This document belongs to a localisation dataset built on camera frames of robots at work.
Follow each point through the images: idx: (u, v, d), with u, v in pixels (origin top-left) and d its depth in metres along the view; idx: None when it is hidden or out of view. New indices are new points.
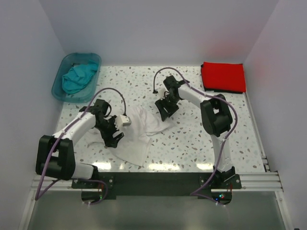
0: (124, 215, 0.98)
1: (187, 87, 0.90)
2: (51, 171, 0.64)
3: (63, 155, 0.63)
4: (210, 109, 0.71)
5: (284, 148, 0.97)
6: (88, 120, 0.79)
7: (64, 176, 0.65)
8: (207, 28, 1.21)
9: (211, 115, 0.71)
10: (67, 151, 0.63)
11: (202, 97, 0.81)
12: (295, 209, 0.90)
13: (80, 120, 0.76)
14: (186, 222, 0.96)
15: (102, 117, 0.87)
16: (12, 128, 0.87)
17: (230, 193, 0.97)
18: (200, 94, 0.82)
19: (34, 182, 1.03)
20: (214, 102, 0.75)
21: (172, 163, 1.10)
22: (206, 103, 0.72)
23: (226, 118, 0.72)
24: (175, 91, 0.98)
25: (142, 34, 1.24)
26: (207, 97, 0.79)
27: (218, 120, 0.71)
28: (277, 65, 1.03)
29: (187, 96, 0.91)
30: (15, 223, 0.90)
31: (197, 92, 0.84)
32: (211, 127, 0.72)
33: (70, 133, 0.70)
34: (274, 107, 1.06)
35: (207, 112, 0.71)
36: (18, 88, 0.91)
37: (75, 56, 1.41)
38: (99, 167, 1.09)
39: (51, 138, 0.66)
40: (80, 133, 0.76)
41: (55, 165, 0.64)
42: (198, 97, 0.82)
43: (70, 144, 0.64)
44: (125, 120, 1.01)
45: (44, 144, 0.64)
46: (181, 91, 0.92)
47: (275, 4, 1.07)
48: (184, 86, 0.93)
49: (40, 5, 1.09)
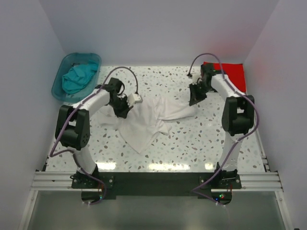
0: (125, 215, 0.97)
1: (221, 78, 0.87)
2: (67, 138, 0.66)
3: (79, 123, 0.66)
4: (234, 107, 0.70)
5: (284, 147, 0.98)
6: (103, 97, 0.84)
7: (79, 143, 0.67)
8: (207, 28, 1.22)
9: (232, 114, 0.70)
10: (84, 119, 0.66)
11: (231, 93, 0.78)
12: (295, 209, 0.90)
13: (96, 96, 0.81)
14: (186, 222, 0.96)
15: (115, 95, 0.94)
16: (11, 128, 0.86)
17: (230, 193, 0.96)
18: (231, 89, 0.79)
19: (34, 182, 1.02)
20: (242, 102, 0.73)
21: (172, 163, 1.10)
22: (232, 99, 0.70)
23: (247, 120, 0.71)
24: (209, 78, 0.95)
25: (142, 34, 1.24)
26: (237, 94, 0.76)
27: (237, 120, 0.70)
28: (277, 65, 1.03)
29: (218, 86, 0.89)
30: (15, 224, 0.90)
31: (229, 86, 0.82)
32: (228, 124, 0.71)
33: (87, 105, 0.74)
34: (274, 106, 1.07)
35: (231, 109, 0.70)
36: (17, 88, 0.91)
37: (75, 56, 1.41)
38: (99, 167, 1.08)
39: (70, 109, 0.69)
40: (96, 107, 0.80)
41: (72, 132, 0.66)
42: (228, 91, 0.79)
43: (87, 115, 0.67)
44: (137, 97, 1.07)
45: (63, 112, 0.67)
46: (214, 79, 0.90)
47: (274, 5, 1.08)
48: (218, 75, 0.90)
49: (40, 5, 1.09)
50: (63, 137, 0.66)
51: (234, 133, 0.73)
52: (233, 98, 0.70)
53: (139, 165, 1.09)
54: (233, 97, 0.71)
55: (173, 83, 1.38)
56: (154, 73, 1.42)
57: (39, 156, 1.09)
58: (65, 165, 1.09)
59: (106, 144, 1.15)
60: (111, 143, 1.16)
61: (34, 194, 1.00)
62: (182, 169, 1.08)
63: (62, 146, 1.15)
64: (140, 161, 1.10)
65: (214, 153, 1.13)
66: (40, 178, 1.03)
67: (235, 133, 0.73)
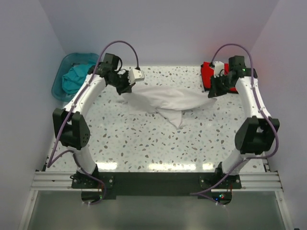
0: (125, 215, 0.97)
1: (249, 86, 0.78)
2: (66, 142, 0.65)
3: (76, 128, 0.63)
4: (253, 130, 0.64)
5: (284, 147, 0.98)
6: (97, 86, 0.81)
7: (80, 143, 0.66)
8: (207, 28, 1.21)
9: (249, 136, 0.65)
10: (79, 124, 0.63)
11: (254, 110, 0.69)
12: (295, 209, 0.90)
13: (89, 86, 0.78)
14: (186, 222, 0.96)
15: (112, 74, 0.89)
16: (11, 128, 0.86)
17: (230, 193, 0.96)
18: (256, 106, 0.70)
19: (34, 182, 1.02)
20: (264, 123, 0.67)
21: (171, 163, 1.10)
22: (253, 121, 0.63)
23: (264, 144, 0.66)
24: (235, 76, 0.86)
25: (142, 34, 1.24)
26: (261, 113, 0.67)
27: (253, 142, 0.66)
28: (277, 65, 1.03)
29: (242, 92, 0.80)
30: (15, 224, 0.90)
31: (254, 99, 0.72)
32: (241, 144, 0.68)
33: (81, 103, 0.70)
34: (274, 107, 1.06)
35: (249, 131, 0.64)
36: (17, 88, 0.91)
37: (75, 56, 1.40)
38: (99, 167, 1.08)
39: (64, 112, 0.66)
40: (91, 98, 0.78)
41: (71, 133, 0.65)
42: (251, 106, 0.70)
43: (81, 118, 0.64)
44: (137, 74, 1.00)
45: (56, 117, 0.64)
46: (240, 84, 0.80)
47: (274, 5, 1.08)
48: (246, 79, 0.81)
49: (40, 5, 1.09)
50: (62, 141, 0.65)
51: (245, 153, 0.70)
52: (254, 120, 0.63)
53: (139, 165, 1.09)
54: (255, 118, 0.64)
55: (173, 83, 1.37)
56: (154, 73, 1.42)
57: (39, 156, 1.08)
58: (65, 165, 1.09)
59: (106, 144, 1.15)
60: (111, 143, 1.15)
61: (34, 194, 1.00)
62: (182, 169, 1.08)
63: (62, 146, 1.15)
64: (140, 161, 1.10)
65: (214, 153, 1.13)
66: (40, 178, 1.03)
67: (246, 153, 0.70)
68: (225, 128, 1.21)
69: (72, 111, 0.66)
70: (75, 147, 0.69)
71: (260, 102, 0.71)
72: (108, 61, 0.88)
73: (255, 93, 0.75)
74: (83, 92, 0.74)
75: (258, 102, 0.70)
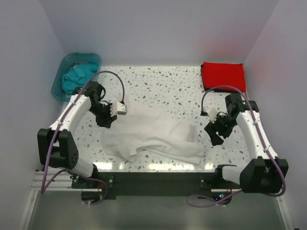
0: (125, 215, 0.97)
1: (250, 120, 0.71)
2: (55, 163, 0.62)
3: (64, 146, 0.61)
4: (260, 173, 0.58)
5: (284, 148, 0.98)
6: (83, 104, 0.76)
7: (69, 165, 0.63)
8: (207, 28, 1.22)
9: (256, 180, 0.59)
10: (67, 142, 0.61)
11: (260, 150, 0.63)
12: (295, 209, 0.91)
13: (75, 106, 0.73)
14: (186, 222, 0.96)
15: (97, 99, 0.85)
16: (11, 127, 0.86)
17: (230, 193, 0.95)
18: (261, 143, 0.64)
19: (34, 182, 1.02)
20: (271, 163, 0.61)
21: (171, 163, 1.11)
22: (259, 164, 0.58)
23: (272, 186, 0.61)
24: (235, 110, 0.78)
25: (142, 34, 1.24)
26: (267, 155, 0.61)
27: (261, 184, 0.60)
28: (277, 66, 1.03)
29: (243, 127, 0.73)
30: (15, 224, 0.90)
31: (259, 137, 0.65)
32: (247, 186, 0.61)
33: (68, 121, 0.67)
34: (274, 107, 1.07)
35: (256, 175, 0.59)
36: (18, 88, 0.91)
37: (76, 56, 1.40)
38: (99, 167, 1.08)
39: (50, 131, 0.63)
40: (76, 120, 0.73)
41: (58, 155, 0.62)
42: (255, 145, 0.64)
43: (69, 136, 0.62)
44: (121, 108, 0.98)
45: (41, 137, 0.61)
46: (241, 119, 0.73)
47: (274, 5, 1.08)
48: (247, 113, 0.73)
49: (40, 5, 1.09)
50: (50, 163, 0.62)
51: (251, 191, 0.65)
52: (261, 161, 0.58)
53: (139, 165, 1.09)
54: (261, 159, 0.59)
55: (173, 83, 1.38)
56: (154, 73, 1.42)
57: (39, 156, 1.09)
58: None
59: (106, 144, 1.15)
60: None
61: (34, 194, 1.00)
62: (182, 169, 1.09)
63: None
64: (140, 161, 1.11)
65: (214, 153, 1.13)
66: (40, 178, 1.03)
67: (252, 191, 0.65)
68: None
69: (59, 129, 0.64)
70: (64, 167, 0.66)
71: (265, 139, 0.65)
72: (93, 88, 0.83)
73: (258, 129, 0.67)
74: (68, 113, 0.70)
75: (262, 140, 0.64)
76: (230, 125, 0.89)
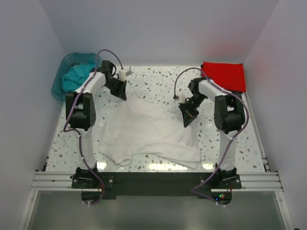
0: (125, 215, 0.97)
1: (207, 82, 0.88)
2: (77, 120, 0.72)
3: (86, 105, 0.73)
4: (223, 104, 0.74)
5: (284, 148, 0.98)
6: (100, 77, 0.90)
7: (89, 123, 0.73)
8: (207, 28, 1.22)
9: (222, 111, 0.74)
10: (89, 101, 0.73)
11: (219, 93, 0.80)
12: (295, 210, 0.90)
13: (93, 78, 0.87)
14: (186, 222, 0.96)
15: (110, 76, 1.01)
16: (11, 127, 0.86)
17: (230, 193, 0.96)
18: (218, 90, 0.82)
19: (34, 182, 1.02)
20: (230, 100, 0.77)
21: (172, 163, 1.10)
22: (220, 98, 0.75)
23: (239, 117, 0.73)
24: (196, 86, 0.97)
25: (142, 34, 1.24)
26: (225, 93, 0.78)
27: (230, 117, 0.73)
28: (277, 65, 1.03)
29: (205, 90, 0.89)
30: (15, 224, 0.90)
31: (216, 88, 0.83)
32: (220, 122, 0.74)
33: (88, 88, 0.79)
34: (274, 107, 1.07)
35: (220, 108, 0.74)
36: (18, 88, 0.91)
37: (75, 56, 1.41)
38: (99, 167, 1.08)
39: (75, 94, 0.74)
40: (96, 88, 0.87)
41: (81, 113, 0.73)
42: (216, 92, 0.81)
43: (91, 97, 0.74)
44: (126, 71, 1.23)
45: (68, 98, 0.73)
46: (200, 85, 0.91)
47: (274, 5, 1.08)
48: (204, 80, 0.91)
49: (41, 5, 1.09)
50: (72, 120, 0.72)
51: (228, 132, 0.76)
52: (223, 97, 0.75)
53: (139, 165, 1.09)
54: (222, 96, 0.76)
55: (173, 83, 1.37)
56: (154, 73, 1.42)
57: (40, 156, 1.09)
58: (65, 165, 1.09)
59: None
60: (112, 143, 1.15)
61: (34, 194, 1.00)
62: (182, 169, 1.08)
63: (62, 146, 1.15)
64: (140, 161, 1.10)
65: (214, 153, 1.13)
66: (40, 178, 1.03)
67: (229, 132, 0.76)
68: None
69: (82, 91, 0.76)
70: (83, 128, 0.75)
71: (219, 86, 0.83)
72: (106, 66, 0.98)
73: (214, 85, 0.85)
74: (89, 82, 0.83)
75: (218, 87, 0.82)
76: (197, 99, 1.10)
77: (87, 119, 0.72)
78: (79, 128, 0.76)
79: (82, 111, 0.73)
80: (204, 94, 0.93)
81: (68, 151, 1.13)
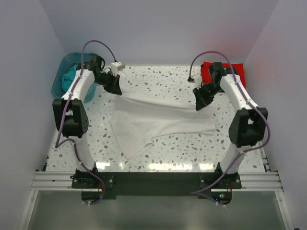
0: (125, 215, 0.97)
1: (233, 83, 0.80)
2: (69, 128, 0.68)
3: (76, 112, 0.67)
4: (245, 120, 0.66)
5: (284, 147, 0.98)
6: (88, 76, 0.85)
7: (82, 130, 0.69)
8: (207, 28, 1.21)
9: (242, 127, 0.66)
10: (79, 109, 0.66)
11: (242, 103, 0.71)
12: (295, 210, 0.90)
13: (80, 79, 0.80)
14: (186, 221, 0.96)
15: (99, 72, 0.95)
16: (11, 128, 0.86)
17: (230, 193, 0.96)
18: (243, 98, 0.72)
19: (34, 182, 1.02)
20: (253, 113, 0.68)
21: (172, 163, 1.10)
22: (243, 112, 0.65)
23: (257, 134, 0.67)
24: (218, 76, 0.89)
25: (142, 34, 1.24)
26: (249, 105, 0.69)
27: (247, 133, 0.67)
28: (277, 65, 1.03)
29: (228, 90, 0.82)
30: (15, 224, 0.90)
31: (242, 96, 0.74)
32: (236, 137, 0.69)
33: (77, 93, 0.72)
34: (274, 107, 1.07)
35: (241, 123, 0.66)
36: (18, 88, 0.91)
37: (76, 56, 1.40)
38: (99, 167, 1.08)
39: (63, 101, 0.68)
40: (84, 89, 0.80)
41: (72, 121, 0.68)
42: (239, 100, 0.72)
43: (80, 104, 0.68)
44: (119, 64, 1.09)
45: (57, 106, 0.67)
46: (224, 81, 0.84)
47: (274, 5, 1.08)
48: (229, 77, 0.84)
49: (41, 5, 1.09)
50: (64, 128, 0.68)
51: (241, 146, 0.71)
52: (245, 111, 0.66)
53: (139, 165, 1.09)
54: (245, 109, 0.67)
55: (173, 83, 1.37)
56: (154, 73, 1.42)
57: (40, 155, 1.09)
58: (65, 165, 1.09)
59: (106, 144, 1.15)
60: (111, 143, 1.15)
61: (34, 194, 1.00)
62: (182, 169, 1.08)
63: (62, 146, 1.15)
64: (140, 161, 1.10)
65: (214, 153, 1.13)
66: (40, 178, 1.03)
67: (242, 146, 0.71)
68: (225, 128, 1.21)
69: (70, 98, 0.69)
70: (76, 134, 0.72)
71: (246, 95, 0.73)
72: (93, 61, 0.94)
73: (239, 87, 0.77)
74: (76, 85, 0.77)
75: (244, 95, 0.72)
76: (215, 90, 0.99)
77: (79, 126, 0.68)
78: (72, 135, 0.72)
79: (73, 119, 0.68)
80: (223, 88, 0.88)
81: (68, 151, 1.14)
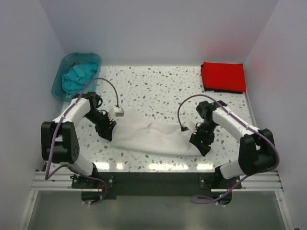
0: (125, 215, 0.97)
1: (224, 113, 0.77)
2: (57, 155, 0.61)
3: (66, 136, 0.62)
4: (253, 146, 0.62)
5: (284, 148, 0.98)
6: (84, 103, 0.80)
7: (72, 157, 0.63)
8: (207, 28, 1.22)
9: (251, 155, 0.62)
10: (70, 131, 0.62)
11: (243, 130, 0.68)
12: (295, 210, 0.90)
13: (76, 105, 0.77)
14: (186, 221, 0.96)
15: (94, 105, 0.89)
16: (11, 127, 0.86)
17: (230, 193, 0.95)
18: (242, 125, 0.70)
19: (34, 182, 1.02)
20: (257, 137, 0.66)
21: (172, 163, 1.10)
22: (247, 139, 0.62)
23: (270, 159, 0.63)
24: (208, 113, 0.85)
25: (142, 34, 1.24)
26: (250, 130, 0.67)
27: (259, 160, 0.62)
28: (277, 66, 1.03)
29: (223, 123, 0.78)
30: (15, 224, 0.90)
31: (239, 123, 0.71)
32: (249, 168, 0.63)
33: (70, 117, 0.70)
34: (274, 107, 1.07)
35: (248, 151, 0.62)
36: (18, 88, 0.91)
37: (76, 56, 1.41)
38: (99, 167, 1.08)
39: (52, 124, 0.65)
40: (78, 117, 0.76)
41: (61, 147, 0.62)
42: (238, 128, 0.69)
43: (72, 126, 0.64)
44: (118, 109, 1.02)
45: (46, 130, 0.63)
46: (216, 114, 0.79)
47: (274, 5, 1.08)
48: (219, 110, 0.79)
49: (41, 5, 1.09)
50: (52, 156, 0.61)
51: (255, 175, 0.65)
52: (249, 137, 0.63)
53: (139, 165, 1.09)
54: (249, 135, 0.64)
55: (173, 83, 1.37)
56: (154, 73, 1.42)
57: (39, 156, 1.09)
58: None
59: (106, 144, 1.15)
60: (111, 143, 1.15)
61: (34, 194, 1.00)
62: (182, 169, 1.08)
63: None
64: (140, 161, 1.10)
65: (214, 153, 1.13)
66: (40, 178, 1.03)
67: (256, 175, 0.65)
68: None
69: (62, 120, 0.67)
70: (66, 162, 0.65)
71: (243, 120, 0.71)
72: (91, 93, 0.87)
73: (233, 117, 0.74)
74: (70, 110, 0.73)
75: (242, 122, 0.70)
76: (210, 128, 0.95)
77: (68, 152, 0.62)
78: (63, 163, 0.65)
79: (62, 144, 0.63)
80: (218, 123, 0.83)
81: None
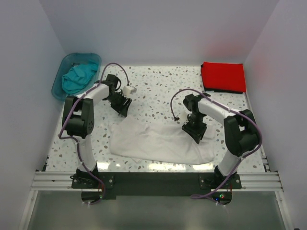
0: (125, 215, 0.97)
1: (207, 101, 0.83)
2: (74, 127, 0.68)
3: (85, 110, 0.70)
4: (235, 126, 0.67)
5: (284, 148, 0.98)
6: (103, 89, 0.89)
7: (86, 130, 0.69)
8: (207, 28, 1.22)
9: (236, 134, 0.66)
10: (89, 106, 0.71)
11: (226, 113, 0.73)
12: (296, 210, 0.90)
13: (97, 88, 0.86)
14: (186, 221, 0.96)
15: (113, 90, 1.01)
16: (11, 127, 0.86)
17: (230, 193, 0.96)
18: (224, 109, 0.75)
19: (34, 182, 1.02)
20: (240, 118, 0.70)
21: (172, 163, 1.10)
22: (230, 119, 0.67)
23: (253, 136, 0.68)
24: (194, 105, 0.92)
25: (142, 34, 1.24)
26: (232, 112, 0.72)
27: (243, 139, 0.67)
28: (277, 66, 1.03)
29: (206, 110, 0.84)
30: (15, 224, 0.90)
31: (220, 107, 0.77)
32: (235, 147, 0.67)
33: (90, 95, 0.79)
34: (274, 107, 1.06)
35: (233, 131, 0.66)
36: (18, 88, 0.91)
37: (76, 56, 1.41)
38: (99, 167, 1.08)
39: (75, 99, 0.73)
40: (97, 98, 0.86)
41: (76, 120, 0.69)
42: (221, 111, 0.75)
43: (91, 103, 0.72)
44: (131, 88, 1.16)
45: (68, 102, 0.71)
46: (201, 104, 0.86)
47: (274, 5, 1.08)
48: (204, 100, 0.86)
49: (41, 5, 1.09)
50: (68, 127, 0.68)
51: (241, 154, 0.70)
52: (232, 118, 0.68)
53: (139, 165, 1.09)
54: (230, 116, 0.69)
55: (173, 83, 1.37)
56: (154, 73, 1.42)
57: (39, 156, 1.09)
58: (65, 165, 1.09)
59: (105, 144, 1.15)
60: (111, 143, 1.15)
61: (34, 194, 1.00)
62: (182, 169, 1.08)
63: (62, 146, 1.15)
64: (140, 161, 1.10)
65: (214, 153, 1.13)
66: (40, 178, 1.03)
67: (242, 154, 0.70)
68: None
69: (83, 97, 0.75)
70: (80, 136, 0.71)
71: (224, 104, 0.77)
72: (111, 80, 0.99)
73: (216, 104, 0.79)
74: (91, 91, 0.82)
75: (223, 106, 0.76)
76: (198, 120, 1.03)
77: (84, 125, 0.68)
78: (76, 135, 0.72)
79: (79, 118, 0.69)
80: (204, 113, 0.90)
81: (68, 151, 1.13)
